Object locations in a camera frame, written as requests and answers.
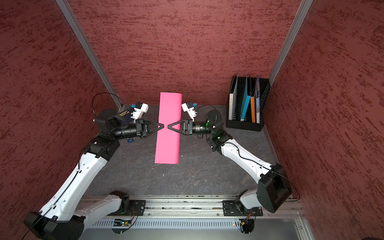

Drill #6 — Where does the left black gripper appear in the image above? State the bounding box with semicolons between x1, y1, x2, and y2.
112;119;164;140

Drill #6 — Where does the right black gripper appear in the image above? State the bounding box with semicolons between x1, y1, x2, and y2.
170;117;215;135

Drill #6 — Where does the pink rectangular paper sheet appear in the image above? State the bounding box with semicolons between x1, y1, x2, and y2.
155;92;182;165

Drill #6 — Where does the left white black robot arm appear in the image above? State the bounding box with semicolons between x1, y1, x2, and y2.
24;109;164;240

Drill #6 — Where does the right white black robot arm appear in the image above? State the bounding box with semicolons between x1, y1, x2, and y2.
168;110;292;215

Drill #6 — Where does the dark blue box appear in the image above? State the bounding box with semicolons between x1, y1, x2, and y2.
119;106;135;123

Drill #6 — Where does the white book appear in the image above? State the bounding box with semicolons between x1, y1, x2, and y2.
228;75;238;121

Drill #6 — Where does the teal folder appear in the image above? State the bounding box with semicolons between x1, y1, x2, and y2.
241;75;252;122

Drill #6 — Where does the black mesh file organizer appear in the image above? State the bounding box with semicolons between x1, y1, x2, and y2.
226;76;271;132

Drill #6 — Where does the orange book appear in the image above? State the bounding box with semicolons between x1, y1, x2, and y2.
250;97;256;123

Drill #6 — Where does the blue magazine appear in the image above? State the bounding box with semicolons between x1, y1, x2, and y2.
255;76;261;124

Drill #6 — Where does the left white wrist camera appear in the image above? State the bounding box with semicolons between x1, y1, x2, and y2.
132;102;149;122

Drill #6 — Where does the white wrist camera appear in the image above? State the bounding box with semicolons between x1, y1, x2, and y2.
181;102;198;122
132;102;149;122

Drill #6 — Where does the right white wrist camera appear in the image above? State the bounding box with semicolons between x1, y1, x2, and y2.
181;102;198;122

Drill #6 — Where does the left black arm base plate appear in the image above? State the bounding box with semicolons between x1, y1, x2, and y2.
116;200;147;217

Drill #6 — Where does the aluminium rail frame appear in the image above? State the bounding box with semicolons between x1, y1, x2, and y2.
76;196;314;240

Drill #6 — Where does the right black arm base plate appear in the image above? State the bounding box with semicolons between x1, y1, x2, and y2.
222;200;263;217

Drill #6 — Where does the left controller board with wires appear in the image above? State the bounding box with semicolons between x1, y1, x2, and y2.
112;207;138;235

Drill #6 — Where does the controller board with wires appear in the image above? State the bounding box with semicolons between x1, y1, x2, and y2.
240;214;255;235
112;207;138;235

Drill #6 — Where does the right controller board with wires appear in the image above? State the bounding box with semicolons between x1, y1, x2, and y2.
240;214;255;235

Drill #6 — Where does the left aluminium corner post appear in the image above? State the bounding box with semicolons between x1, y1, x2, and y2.
56;0;123;109

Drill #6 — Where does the aluminium corner post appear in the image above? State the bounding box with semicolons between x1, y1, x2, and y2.
269;0;313;86
56;0;123;109

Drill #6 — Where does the right aluminium corner post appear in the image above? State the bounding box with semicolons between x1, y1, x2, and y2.
269;0;313;86

